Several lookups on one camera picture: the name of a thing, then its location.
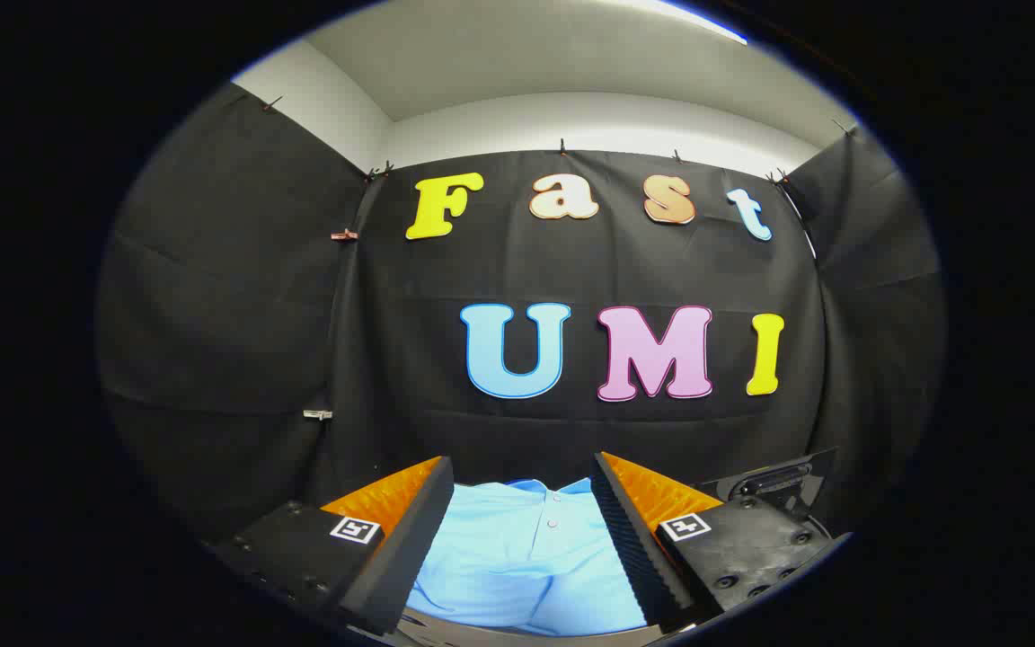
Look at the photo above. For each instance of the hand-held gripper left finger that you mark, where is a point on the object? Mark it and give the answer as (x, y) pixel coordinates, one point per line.
(410, 548)

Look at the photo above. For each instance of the small silver clip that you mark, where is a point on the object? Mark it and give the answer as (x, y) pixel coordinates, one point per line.
(317, 414)

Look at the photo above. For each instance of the light blue polo shirt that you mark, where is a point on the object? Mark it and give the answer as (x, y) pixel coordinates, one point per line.
(526, 557)

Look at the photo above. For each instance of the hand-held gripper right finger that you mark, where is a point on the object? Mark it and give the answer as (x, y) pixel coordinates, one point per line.
(630, 548)

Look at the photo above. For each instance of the black backdrop cloth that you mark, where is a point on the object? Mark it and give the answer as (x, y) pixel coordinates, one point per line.
(571, 261)

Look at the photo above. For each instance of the small copper clip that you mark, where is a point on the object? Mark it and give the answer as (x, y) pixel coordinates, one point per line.
(344, 235)

